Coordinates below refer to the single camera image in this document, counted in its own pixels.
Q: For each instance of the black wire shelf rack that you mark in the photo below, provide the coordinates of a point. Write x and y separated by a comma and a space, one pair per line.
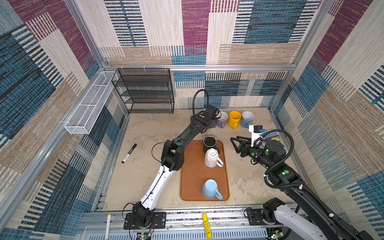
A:
145, 90

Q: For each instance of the purple mug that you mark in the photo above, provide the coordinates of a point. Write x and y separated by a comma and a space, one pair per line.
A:
223, 120

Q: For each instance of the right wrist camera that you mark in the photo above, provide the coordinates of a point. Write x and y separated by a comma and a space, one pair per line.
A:
257, 133

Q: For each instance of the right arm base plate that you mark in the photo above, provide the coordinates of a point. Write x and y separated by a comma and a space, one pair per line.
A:
255, 217

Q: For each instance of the brown plastic tray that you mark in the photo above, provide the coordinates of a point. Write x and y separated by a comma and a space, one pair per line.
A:
195, 173

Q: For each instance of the colourful magazine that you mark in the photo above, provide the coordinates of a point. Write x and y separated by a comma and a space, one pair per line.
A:
272, 136

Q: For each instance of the yellow marker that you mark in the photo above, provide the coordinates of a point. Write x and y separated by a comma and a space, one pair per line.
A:
207, 227

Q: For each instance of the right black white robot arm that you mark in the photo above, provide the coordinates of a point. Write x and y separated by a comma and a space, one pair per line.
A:
325, 224

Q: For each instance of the white mesh basket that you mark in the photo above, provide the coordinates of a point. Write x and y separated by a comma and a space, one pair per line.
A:
89, 109

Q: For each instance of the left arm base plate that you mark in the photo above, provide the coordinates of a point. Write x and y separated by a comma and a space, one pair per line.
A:
158, 221

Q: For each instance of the yellow mug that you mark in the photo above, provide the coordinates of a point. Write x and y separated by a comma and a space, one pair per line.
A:
234, 119

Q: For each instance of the black mug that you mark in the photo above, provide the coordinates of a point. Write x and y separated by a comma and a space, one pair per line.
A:
210, 142

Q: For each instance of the white marker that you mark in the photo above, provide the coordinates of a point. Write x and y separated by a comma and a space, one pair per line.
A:
108, 222

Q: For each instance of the black marker pen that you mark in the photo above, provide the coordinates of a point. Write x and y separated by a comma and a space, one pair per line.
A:
129, 153

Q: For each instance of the white mug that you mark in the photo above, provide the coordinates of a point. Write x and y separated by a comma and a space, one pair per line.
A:
212, 159

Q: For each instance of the blue speckled mug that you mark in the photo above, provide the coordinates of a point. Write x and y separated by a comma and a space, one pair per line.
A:
247, 119

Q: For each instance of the light blue mug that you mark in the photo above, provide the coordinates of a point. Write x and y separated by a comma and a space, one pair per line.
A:
211, 190

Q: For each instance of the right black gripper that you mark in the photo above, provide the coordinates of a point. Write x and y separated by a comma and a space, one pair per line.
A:
246, 146

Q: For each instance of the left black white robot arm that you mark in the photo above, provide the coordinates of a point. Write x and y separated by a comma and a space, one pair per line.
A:
172, 160

